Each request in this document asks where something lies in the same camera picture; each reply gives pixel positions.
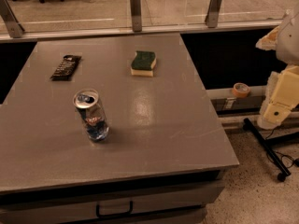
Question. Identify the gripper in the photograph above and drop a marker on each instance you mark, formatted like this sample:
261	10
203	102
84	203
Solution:
288	44

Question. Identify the silver blue redbull can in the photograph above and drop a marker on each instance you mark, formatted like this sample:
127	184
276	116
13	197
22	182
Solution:
88	104

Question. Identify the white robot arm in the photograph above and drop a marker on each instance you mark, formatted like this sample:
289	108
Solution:
282	89

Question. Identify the orange tape roll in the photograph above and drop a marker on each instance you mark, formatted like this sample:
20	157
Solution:
240	90

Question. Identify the black wheeled stand base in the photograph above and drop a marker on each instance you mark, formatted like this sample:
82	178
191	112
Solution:
267	144

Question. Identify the green yellow sponge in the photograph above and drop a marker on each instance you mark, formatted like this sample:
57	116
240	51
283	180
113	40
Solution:
143	64

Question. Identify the black snack bar wrapper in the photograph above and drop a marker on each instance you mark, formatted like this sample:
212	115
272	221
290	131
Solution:
66	68

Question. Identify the right metal railing post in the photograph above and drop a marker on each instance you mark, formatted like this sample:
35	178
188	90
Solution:
213	12

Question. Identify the metal railing post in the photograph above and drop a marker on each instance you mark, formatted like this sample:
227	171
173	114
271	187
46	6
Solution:
213	12
135	7
14	28

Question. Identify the middle metal railing post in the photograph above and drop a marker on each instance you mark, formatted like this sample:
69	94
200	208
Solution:
135	7

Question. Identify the black drawer handle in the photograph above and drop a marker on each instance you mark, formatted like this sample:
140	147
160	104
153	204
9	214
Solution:
113	209

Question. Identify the left metal railing post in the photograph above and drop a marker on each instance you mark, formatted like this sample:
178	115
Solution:
14	28

